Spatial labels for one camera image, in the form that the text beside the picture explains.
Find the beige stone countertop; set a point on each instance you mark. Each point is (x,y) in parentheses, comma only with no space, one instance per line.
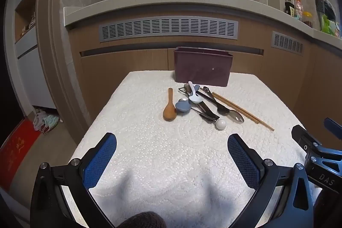
(165,1)

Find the large grey vent grille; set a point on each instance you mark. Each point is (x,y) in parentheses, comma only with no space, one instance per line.
(168,29)

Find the yellow-lidded jar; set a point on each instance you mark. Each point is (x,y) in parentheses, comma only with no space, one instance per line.
(307,20)

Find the wooden chopstick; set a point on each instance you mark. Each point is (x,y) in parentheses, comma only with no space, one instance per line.
(227,103)
(263,123)

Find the wooden cabinet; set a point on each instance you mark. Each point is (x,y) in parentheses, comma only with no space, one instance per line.
(120,62)

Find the small grey vent grille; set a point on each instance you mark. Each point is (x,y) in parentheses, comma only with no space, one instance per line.
(288,43)

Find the green packet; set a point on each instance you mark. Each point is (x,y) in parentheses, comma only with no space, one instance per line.
(328,26)

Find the wooden door frame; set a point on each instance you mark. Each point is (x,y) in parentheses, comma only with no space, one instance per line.
(53,57)

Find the small metal spoon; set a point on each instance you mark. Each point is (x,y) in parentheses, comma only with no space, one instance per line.
(182,99)

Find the white textured towel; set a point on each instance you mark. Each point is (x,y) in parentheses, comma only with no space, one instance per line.
(160,153)

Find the light blue soup spoon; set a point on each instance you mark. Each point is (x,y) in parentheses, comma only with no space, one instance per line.
(195,98)

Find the purple plastic utensil container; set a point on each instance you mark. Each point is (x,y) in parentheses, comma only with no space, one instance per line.
(203,67)

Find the white sneaker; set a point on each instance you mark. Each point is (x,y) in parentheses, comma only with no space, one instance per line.
(39,121)
(52,123)

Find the black spoon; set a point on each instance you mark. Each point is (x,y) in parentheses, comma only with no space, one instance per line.
(224,110)

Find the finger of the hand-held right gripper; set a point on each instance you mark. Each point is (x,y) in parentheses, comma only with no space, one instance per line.
(332,126)
(302,137)

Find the black bottle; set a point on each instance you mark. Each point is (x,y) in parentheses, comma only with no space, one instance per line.
(289,7)

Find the grey-blue soup spoon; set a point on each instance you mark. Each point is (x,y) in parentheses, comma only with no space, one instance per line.
(183,107)

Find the white ball-tipped utensil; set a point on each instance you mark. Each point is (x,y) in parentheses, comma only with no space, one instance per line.
(221,124)

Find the grey metal spoon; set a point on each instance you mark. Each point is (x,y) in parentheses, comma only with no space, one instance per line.
(187,88)

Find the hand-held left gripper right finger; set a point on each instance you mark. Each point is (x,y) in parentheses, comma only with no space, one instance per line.
(244,161)

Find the clear bottle with orange cap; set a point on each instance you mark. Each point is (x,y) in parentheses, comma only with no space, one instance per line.
(298,10)

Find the wooden spoon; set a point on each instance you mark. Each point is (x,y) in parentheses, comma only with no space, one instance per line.
(169,113)

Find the person's right forearm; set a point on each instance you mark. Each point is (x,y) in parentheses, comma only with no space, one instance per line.
(330,212)

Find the red floor mat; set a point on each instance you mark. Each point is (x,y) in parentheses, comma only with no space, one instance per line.
(16,156)

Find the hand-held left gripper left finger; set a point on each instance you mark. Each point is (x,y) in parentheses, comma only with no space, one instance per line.
(100,161)

